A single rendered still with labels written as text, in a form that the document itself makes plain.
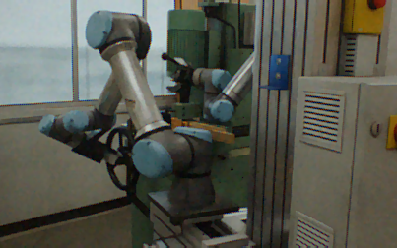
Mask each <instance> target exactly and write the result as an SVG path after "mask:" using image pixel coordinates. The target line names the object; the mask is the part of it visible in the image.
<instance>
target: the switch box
mask: <svg viewBox="0 0 397 248"><path fill-rule="evenodd" d="M255 23H256V11H249V12H244V42H243V44H244V45H255Z"/></svg>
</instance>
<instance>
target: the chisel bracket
mask: <svg viewBox="0 0 397 248"><path fill-rule="evenodd" d="M199 107H202V103H200V102H188V103H181V102H180V103H173V104H172V110H176V113H173V114H172V118H178V119H182V121H186V119H188V118H199V112H197V109H199Z"/></svg>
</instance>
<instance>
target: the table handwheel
mask: <svg viewBox="0 0 397 248"><path fill-rule="evenodd" d="M117 133H118V134H119V145H120V146H123V143H122V134H124V135H125V137H127V139H128V141H129V142H130V146H131V148H132V151H133V147H134V145H136V143H135V142H134V139H135V138H134V137H133V134H132V133H131V132H130V131H129V130H128V129H127V128H125V127H124V126H115V127H114V128H113V129H111V131H109V134H108V136H107V138H106V144H107V145H108V146H109V147H111V143H112V140H113V138H114V136H115V134H117ZM121 153H122V155H123V157H118V158H117V160H116V161H115V162H114V165H112V164H110V163H109V162H107V163H106V168H107V171H108V173H109V176H110V178H111V181H112V182H113V183H114V185H115V186H116V187H117V188H118V189H120V190H122V191H130V190H131V189H133V188H134V187H135V186H136V184H137V183H138V179H139V176H140V172H139V171H138V170H137V168H136V166H135V165H134V170H133V168H131V166H130V165H129V163H128V162H129V161H131V160H133V157H132V155H133V153H130V154H129V153H128V152H121ZM117 165H125V166H126V167H127V168H128V170H129V171H130V173H132V174H133V177H132V179H131V181H130V183H129V184H122V183H121V182H120V181H119V179H118V178H117V176H116V174H115V173H114V168H115V167H116V166H117Z"/></svg>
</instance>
